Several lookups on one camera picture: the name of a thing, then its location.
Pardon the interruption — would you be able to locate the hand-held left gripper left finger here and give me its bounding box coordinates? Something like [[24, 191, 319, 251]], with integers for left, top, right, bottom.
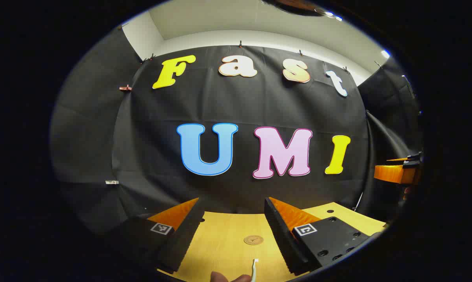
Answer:
[[114, 198, 205, 274]]

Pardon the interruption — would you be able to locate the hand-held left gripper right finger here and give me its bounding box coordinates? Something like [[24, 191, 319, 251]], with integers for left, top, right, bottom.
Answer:
[[264, 197, 370, 276]]

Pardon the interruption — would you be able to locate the wooden desktop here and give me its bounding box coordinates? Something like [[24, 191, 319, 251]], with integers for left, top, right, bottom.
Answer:
[[156, 202, 387, 282]]

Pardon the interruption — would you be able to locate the black backdrop cloth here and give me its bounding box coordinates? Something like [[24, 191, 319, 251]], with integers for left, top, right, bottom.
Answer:
[[50, 27, 423, 235]]

